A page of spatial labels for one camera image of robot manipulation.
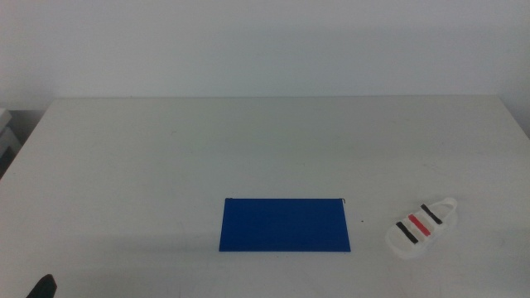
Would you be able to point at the white side shelf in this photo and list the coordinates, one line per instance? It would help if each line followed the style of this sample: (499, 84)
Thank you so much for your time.
(6, 142)

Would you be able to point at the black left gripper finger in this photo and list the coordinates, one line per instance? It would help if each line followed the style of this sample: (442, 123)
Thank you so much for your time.
(43, 289)

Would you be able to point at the blue rectangular mat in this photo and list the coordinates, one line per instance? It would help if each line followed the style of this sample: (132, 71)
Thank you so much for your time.
(284, 225)

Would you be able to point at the white shoe black red stripes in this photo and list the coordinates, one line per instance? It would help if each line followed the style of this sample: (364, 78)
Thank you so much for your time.
(419, 224)

